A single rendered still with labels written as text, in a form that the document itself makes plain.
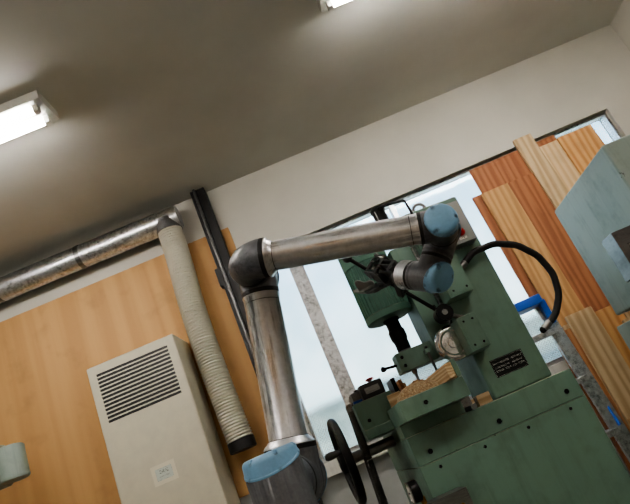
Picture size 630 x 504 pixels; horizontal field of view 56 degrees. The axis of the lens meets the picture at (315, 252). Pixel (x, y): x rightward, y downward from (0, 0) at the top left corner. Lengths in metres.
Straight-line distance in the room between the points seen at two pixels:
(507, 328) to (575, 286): 1.51
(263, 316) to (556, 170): 2.56
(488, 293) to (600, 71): 2.56
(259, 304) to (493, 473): 0.85
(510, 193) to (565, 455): 2.04
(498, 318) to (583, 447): 0.48
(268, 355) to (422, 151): 2.46
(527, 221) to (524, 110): 0.84
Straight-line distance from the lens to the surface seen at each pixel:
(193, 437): 3.30
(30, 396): 4.04
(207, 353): 3.45
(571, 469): 2.02
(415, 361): 2.11
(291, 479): 1.51
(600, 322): 3.42
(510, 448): 1.96
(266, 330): 1.73
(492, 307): 2.15
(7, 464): 3.52
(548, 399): 2.02
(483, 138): 4.01
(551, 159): 3.93
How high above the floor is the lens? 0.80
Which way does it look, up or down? 19 degrees up
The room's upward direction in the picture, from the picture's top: 23 degrees counter-clockwise
